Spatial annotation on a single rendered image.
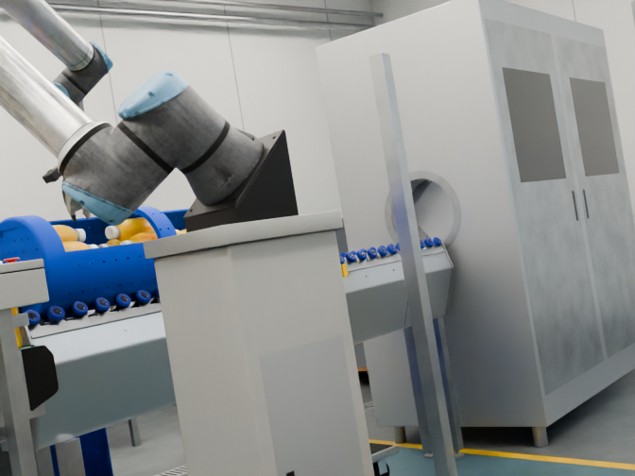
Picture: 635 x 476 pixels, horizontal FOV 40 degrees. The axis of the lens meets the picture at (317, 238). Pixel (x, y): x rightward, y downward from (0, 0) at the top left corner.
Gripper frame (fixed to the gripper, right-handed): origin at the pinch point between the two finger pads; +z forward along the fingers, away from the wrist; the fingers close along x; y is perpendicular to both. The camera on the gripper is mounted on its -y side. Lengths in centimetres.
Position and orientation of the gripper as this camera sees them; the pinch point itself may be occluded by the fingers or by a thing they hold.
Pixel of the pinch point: (78, 216)
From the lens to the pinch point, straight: 257.9
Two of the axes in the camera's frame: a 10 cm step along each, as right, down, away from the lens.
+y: 6.0, -0.9, 7.9
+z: 1.6, 9.9, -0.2
